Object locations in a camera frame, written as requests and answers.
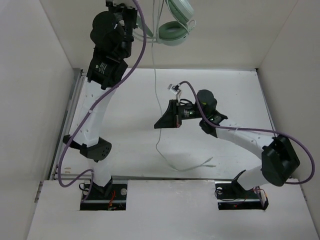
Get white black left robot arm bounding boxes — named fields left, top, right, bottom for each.
left=57, top=0, right=143, bottom=199

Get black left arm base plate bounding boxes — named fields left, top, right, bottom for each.
left=79, top=179, right=128, bottom=211

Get aluminium table edge rail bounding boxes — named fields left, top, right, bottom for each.
left=46, top=68, right=84, bottom=180

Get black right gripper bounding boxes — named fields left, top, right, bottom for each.
left=154, top=98, right=206, bottom=128

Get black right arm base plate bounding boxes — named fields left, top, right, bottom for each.
left=214, top=181, right=269, bottom=211

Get light green headphones with cable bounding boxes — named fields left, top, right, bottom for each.
left=131, top=0, right=216, bottom=172

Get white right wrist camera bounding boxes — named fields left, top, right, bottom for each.
left=167, top=84, right=182, bottom=100

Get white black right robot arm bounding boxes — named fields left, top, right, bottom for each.
left=154, top=89, right=300, bottom=197

